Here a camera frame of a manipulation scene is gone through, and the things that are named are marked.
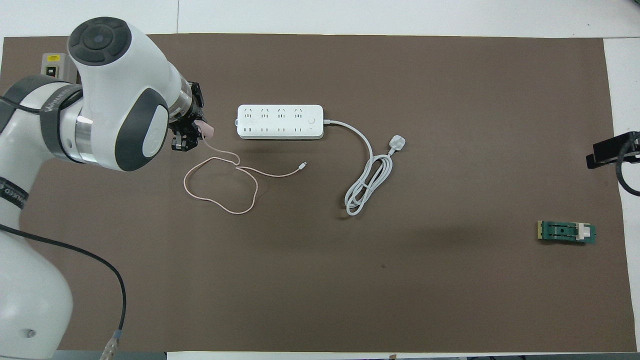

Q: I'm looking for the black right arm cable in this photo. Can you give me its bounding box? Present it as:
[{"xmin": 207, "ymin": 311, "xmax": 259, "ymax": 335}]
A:
[{"xmin": 614, "ymin": 144, "xmax": 640, "ymax": 197}]

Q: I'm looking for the white power strip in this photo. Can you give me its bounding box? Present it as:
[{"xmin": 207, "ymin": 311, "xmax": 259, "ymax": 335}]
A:
[{"xmin": 236, "ymin": 104, "xmax": 324, "ymax": 140}]

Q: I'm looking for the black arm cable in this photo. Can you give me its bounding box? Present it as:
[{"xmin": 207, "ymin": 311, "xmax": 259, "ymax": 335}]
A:
[
  {"xmin": 614, "ymin": 144, "xmax": 640, "ymax": 197},
  {"xmin": 0, "ymin": 222, "xmax": 127, "ymax": 360}
]

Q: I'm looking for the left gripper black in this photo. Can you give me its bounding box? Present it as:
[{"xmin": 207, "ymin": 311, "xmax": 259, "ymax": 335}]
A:
[{"xmin": 170, "ymin": 81, "xmax": 205, "ymax": 152}]

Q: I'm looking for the white power cord with plug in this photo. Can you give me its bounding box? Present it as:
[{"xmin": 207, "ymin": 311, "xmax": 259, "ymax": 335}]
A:
[{"xmin": 322, "ymin": 119, "xmax": 407, "ymax": 217}]

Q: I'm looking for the brown table mat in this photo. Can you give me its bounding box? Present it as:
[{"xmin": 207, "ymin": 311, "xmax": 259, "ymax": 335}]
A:
[{"xmin": 0, "ymin": 33, "xmax": 638, "ymax": 353}]

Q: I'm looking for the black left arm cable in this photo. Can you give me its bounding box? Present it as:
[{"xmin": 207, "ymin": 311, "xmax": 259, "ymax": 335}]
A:
[{"xmin": 0, "ymin": 222, "xmax": 127, "ymax": 360}]

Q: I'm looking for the grey on-off switch box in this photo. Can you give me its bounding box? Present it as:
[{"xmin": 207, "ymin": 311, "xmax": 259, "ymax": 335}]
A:
[{"xmin": 41, "ymin": 52, "xmax": 81, "ymax": 85}]

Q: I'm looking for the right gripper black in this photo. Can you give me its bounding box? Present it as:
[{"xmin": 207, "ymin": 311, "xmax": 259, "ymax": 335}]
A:
[{"xmin": 586, "ymin": 131, "xmax": 640, "ymax": 170}]

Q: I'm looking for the pink charging cable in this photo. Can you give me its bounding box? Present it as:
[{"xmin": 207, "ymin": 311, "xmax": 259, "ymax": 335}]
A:
[{"xmin": 183, "ymin": 134, "xmax": 308, "ymax": 215}]

